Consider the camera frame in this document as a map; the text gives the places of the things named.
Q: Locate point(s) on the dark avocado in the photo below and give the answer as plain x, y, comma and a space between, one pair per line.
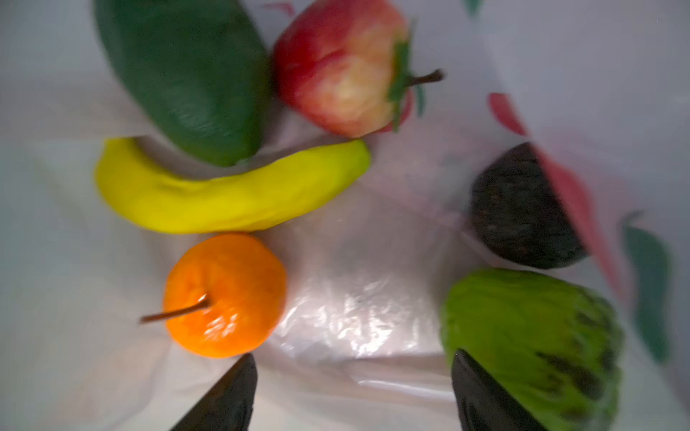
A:
515, 213

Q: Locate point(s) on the pink plastic bag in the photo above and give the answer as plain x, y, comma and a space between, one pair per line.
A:
601, 86

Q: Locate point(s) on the yellow banana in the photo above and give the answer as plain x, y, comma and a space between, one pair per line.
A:
141, 191

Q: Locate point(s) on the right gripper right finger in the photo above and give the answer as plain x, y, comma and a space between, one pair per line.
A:
483, 404

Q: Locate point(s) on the red yellow apple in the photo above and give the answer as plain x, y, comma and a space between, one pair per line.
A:
346, 67

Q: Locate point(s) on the green fruit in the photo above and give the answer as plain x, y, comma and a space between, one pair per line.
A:
554, 346

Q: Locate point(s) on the orange fruit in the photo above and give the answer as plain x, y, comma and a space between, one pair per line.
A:
224, 297

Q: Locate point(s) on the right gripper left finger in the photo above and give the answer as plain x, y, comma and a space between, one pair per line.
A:
228, 404

